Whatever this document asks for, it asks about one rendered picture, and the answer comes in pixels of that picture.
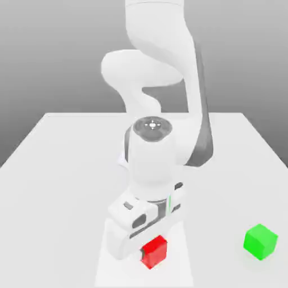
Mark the small green cube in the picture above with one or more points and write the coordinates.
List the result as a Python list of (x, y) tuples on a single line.
[(261, 242)]

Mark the small red cube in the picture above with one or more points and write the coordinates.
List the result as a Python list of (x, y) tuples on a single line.
[(154, 252)]

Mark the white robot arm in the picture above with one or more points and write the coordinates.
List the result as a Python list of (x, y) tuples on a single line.
[(153, 157)]

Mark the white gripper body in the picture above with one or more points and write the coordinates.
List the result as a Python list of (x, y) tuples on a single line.
[(126, 244)]

